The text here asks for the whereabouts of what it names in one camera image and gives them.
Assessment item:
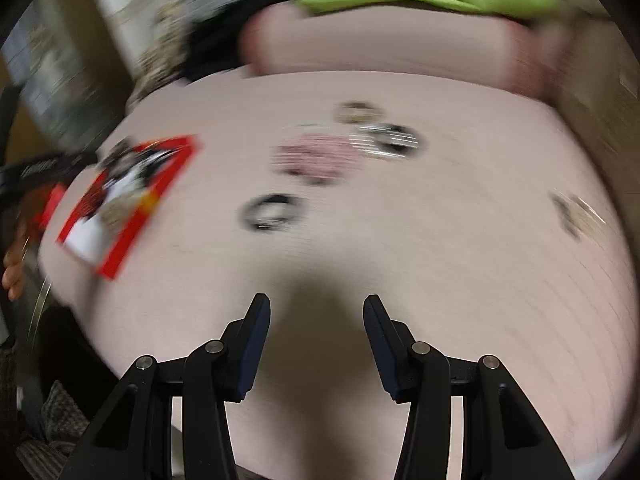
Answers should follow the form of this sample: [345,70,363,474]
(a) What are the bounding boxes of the pink bolster pillow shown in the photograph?
[239,2,568,103]

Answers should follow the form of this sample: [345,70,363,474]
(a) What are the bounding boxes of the glass panel door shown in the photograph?
[0,10,126,136]

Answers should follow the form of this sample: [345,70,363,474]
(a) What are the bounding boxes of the red cardboard box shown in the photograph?
[56,134,202,280]

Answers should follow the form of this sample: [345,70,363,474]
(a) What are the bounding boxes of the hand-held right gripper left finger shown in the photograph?
[60,292,273,480]

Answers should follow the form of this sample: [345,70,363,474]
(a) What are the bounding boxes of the floral patterned cloth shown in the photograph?
[132,0,201,101]

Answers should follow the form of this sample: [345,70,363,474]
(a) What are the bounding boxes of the black cloth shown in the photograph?
[180,0,296,81]

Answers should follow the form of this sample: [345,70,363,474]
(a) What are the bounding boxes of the small clear hair clip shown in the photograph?
[550,191,608,241]

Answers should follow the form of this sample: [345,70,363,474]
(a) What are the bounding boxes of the red bag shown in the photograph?
[37,184,67,228]

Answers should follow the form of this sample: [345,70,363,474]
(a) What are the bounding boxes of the person's left hand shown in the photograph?
[1,232,28,302]

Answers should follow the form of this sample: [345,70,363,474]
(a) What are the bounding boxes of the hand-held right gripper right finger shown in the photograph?
[362,294,576,480]

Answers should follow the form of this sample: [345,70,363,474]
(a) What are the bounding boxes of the grey woven cloth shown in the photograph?
[15,380,93,480]

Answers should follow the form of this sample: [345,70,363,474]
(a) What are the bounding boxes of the black hair tie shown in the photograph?
[241,193,303,232]

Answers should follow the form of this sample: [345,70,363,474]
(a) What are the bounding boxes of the white polka dot scrunchie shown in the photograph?
[352,122,423,161]

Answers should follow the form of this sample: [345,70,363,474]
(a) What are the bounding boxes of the pink plaid scrunchie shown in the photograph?
[272,132,363,183]

